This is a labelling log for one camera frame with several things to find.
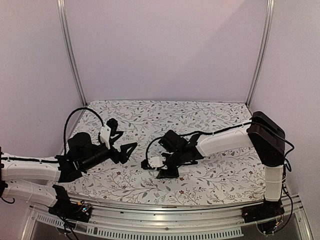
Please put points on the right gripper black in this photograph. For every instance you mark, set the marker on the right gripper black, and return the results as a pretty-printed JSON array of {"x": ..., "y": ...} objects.
[{"x": 163, "y": 174}]

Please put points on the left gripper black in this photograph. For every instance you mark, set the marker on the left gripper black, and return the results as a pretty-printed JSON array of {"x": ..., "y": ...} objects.
[{"x": 122, "y": 157}]

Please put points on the white remote control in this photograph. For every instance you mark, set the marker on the white remote control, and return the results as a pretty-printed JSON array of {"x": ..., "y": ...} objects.
[{"x": 184, "y": 170}]

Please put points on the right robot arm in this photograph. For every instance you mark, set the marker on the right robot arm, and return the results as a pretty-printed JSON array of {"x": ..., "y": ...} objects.
[{"x": 260, "y": 133}]

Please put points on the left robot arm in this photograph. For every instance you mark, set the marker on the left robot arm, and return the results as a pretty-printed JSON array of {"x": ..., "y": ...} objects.
[{"x": 17, "y": 173}]

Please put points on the floral patterned table mat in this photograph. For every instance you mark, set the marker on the floral patterned table mat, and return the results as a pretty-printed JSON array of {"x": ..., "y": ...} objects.
[{"x": 227, "y": 177}]

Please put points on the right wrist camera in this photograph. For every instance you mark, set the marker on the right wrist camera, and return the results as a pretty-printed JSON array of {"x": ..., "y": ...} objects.
[{"x": 153, "y": 163}]

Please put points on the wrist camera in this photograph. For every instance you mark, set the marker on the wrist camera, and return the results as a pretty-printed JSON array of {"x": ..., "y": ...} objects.
[
  {"x": 153, "y": 163},
  {"x": 108, "y": 132}
]

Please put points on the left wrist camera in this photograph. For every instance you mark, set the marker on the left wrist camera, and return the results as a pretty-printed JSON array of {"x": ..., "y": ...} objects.
[{"x": 108, "y": 132}]

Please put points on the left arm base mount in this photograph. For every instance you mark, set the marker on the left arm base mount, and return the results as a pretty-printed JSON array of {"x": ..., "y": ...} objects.
[{"x": 64, "y": 208}]

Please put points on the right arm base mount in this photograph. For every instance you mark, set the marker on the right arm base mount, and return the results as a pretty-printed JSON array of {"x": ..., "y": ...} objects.
[{"x": 262, "y": 211}]

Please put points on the left aluminium frame post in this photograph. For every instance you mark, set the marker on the left aluminium frame post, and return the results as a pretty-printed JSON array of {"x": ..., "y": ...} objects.
[{"x": 61, "y": 6}]

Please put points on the aluminium frame post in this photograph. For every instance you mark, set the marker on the aluminium frame post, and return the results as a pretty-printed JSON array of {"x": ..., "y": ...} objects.
[
  {"x": 262, "y": 51},
  {"x": 61, "y": 6}
]

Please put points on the right aluminium frame post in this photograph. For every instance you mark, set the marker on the right aluminium frame post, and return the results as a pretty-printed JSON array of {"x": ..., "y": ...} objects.
[{"x": 262, "y": 51}]

